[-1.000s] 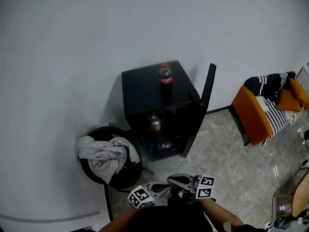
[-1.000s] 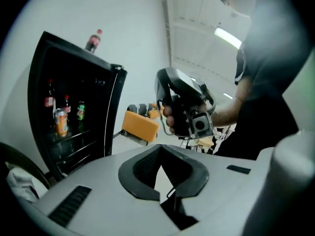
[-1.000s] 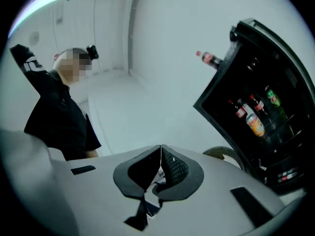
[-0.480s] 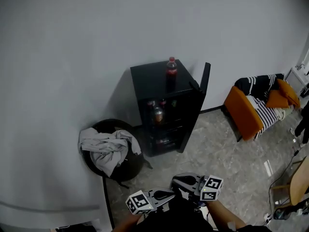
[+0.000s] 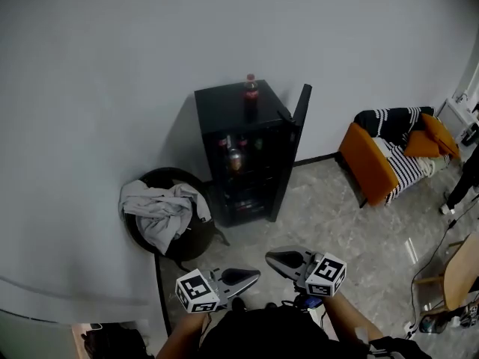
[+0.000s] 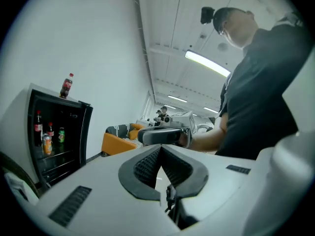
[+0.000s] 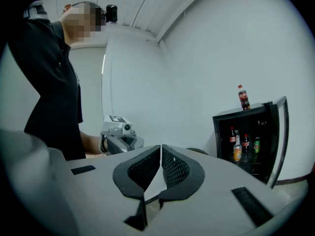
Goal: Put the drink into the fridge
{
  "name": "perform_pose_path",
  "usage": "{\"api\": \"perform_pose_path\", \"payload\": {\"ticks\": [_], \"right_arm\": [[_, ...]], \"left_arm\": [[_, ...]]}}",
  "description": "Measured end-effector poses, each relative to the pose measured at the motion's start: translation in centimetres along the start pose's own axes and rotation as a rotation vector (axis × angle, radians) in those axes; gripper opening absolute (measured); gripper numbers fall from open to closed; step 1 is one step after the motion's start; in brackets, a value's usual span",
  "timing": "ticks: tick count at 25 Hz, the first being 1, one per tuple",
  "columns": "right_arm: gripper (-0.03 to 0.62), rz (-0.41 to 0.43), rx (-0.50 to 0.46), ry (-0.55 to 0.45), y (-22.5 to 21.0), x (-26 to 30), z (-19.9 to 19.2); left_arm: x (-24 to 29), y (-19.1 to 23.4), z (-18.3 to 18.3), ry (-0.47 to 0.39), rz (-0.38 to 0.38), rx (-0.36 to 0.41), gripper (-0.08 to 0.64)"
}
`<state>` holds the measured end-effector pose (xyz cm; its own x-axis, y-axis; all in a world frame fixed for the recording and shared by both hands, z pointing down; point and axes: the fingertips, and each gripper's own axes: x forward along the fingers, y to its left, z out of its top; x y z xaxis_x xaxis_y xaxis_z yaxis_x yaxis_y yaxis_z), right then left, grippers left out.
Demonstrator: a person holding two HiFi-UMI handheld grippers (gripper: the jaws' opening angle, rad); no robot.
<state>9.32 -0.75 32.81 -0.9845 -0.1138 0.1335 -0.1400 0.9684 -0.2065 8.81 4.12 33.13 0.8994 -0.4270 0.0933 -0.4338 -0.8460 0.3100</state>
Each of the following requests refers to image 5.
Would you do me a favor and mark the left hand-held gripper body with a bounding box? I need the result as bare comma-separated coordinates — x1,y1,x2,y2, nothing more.
175,268,262,314

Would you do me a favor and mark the black bag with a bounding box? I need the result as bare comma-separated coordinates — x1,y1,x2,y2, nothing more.
79,325,151,359

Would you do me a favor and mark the orange sofa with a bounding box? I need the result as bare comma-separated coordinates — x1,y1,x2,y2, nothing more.
338,106,462,209

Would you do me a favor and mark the person's right forearm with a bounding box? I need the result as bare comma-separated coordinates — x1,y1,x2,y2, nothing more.
322,295,385,342

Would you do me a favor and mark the white equipment case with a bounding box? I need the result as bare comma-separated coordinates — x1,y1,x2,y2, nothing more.
437,91,479,147

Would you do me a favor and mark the black mini fridge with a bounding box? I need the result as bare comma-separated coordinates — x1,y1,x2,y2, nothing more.
194,79,314,229

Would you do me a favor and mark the person's black shirt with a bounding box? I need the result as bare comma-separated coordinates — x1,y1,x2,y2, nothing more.
201,306,432,359

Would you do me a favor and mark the orange cushion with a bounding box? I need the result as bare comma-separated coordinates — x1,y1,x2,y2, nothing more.
420,113,461,157
403,129,441,159

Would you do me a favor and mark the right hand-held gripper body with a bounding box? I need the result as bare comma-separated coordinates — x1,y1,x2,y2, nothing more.
265,246,347,298

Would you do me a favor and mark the black floor cable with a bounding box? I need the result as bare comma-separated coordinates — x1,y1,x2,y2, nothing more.
411,200,477,333

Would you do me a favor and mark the wooden chair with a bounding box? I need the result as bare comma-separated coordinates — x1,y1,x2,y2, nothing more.
412,233,479,312

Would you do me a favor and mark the black white striped blanket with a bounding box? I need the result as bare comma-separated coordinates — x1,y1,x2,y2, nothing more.
353,105,452,206

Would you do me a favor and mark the person's left forearm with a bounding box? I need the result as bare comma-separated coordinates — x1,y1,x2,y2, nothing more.
154,313,211,359

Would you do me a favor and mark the dark wicker basket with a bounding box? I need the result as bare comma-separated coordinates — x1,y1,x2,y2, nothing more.
120,167,231,273

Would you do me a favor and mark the spare gripper device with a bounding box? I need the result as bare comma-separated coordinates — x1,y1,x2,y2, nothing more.
457,302,479,329

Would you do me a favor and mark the grey cloth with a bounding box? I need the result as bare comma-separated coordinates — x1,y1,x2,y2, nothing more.
118,179,212,256

